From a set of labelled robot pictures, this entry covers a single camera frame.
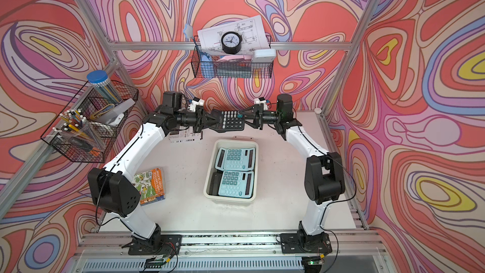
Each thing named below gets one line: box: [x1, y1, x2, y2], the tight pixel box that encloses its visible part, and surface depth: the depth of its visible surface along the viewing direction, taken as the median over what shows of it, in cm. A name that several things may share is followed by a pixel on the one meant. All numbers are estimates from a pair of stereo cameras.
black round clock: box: [221, 31, 243, 55], surface depth 80 cm
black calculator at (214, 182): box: [208, 169, 223, 196], surface depth 82 cm
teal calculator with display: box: [217, 170, 255, 199], surface depth 80 cm
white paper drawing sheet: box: [197, 15, 271, 55], surface depth 84 cm
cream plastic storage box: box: [203, 136, 259, 206], surface depth 84 cm
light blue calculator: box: [214, 147, 256, 171], surface depth 88 cm
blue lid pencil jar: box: [86, 69, 122, 105], surface depth 74 cm
